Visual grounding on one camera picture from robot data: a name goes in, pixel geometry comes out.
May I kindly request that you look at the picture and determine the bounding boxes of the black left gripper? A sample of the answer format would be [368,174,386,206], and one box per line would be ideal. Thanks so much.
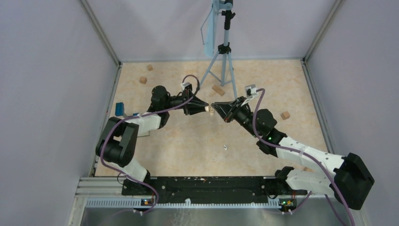
[163,89,208,115]

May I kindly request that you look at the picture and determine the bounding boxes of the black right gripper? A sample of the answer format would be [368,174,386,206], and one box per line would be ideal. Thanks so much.
[212,96,260,138]

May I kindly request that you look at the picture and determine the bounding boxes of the beige charging case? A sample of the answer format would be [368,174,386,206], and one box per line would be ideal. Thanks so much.
[204,105,215,116]

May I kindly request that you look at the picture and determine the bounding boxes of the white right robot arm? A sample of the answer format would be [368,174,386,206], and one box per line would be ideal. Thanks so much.
[211,97,375,210]

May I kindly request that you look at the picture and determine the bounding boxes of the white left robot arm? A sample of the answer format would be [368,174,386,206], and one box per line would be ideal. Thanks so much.
[96,82,209,195]

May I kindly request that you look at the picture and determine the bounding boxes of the flat wooden block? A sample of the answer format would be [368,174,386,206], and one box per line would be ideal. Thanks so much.
[212,85,225,96]

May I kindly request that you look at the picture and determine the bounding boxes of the wooden cube block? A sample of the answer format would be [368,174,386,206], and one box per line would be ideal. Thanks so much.
[281,111,291,120]

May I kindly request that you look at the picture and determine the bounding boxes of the light blue tripod stand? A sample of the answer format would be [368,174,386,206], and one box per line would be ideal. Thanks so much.
[200,0,238,98]

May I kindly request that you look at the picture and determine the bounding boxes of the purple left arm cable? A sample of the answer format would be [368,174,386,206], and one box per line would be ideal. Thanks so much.
[99,74,201,207]

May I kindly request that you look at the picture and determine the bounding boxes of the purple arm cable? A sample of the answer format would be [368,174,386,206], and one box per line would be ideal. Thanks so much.
[252,88,358,226]
[99,74,201,207]

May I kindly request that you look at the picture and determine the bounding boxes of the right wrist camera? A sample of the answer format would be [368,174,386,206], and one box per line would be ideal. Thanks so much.
[241,84,259,106]

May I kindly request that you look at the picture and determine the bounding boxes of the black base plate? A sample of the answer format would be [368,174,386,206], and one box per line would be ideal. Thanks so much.
[121,176,308,205]

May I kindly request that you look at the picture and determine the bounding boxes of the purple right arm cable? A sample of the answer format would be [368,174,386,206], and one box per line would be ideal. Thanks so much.
[252,88,358,226]

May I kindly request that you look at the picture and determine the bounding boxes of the aluminium frame rail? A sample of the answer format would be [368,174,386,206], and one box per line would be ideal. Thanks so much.
[74,176,359,209]

